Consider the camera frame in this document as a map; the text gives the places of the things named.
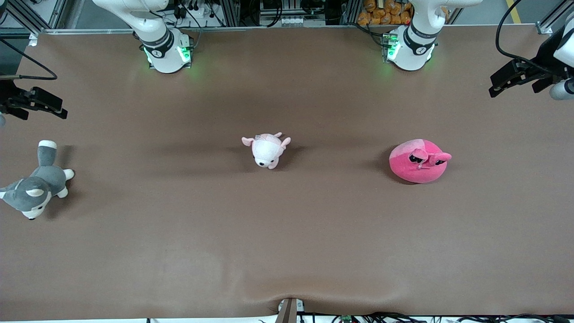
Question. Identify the short aluminium profile bar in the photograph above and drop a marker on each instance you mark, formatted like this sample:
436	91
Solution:
549	24

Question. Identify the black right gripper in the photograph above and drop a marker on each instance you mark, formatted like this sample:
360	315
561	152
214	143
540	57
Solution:
9	95

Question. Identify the small green circuit board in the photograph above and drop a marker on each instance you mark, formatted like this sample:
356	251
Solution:
346	319

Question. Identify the white power strip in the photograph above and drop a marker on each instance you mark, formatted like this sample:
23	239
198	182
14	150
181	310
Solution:
296	21

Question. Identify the pink round plush toy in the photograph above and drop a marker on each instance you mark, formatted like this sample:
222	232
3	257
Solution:
415	169

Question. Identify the grey white plush husky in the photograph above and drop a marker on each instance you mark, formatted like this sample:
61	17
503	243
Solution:
42	179

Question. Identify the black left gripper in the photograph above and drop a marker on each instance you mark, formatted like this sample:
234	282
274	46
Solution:
543	63

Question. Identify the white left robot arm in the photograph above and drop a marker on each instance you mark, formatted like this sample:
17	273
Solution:
415	49

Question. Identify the aluminium frame struts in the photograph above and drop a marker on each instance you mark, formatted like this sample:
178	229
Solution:
54	13

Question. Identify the brown camera mount post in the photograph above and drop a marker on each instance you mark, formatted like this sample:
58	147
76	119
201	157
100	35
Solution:
287	314

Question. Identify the white pink plush puppy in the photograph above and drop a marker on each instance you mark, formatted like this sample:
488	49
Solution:
265	152

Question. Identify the orange packaged items pile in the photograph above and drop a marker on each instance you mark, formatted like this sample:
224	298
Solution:
381	15

